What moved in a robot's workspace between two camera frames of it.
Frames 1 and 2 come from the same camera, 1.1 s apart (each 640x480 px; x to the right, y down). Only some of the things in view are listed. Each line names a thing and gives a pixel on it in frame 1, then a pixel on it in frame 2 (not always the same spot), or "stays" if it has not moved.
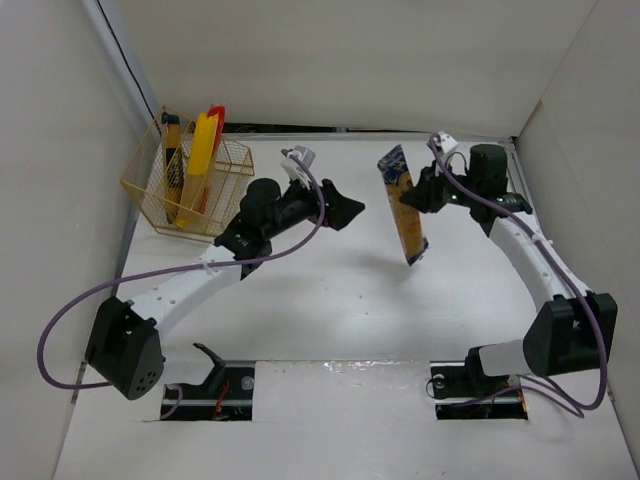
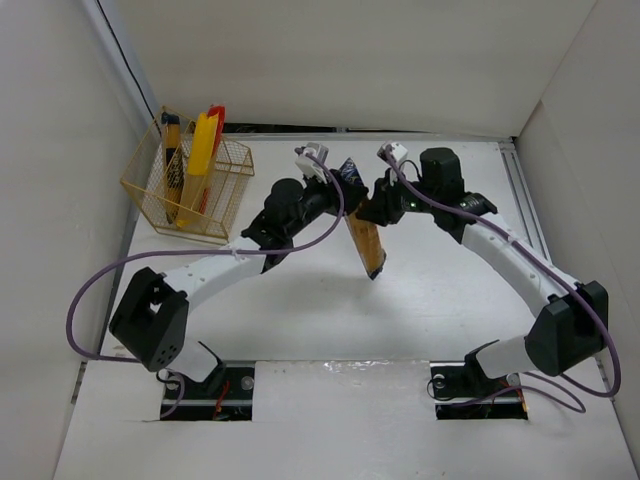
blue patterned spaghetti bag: [395, 178] → [365, 231]
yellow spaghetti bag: [198, 168] stays
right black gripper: [430, 188] → [379, 201]
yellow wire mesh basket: [187, 179] stays
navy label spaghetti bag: [173, 164] stays
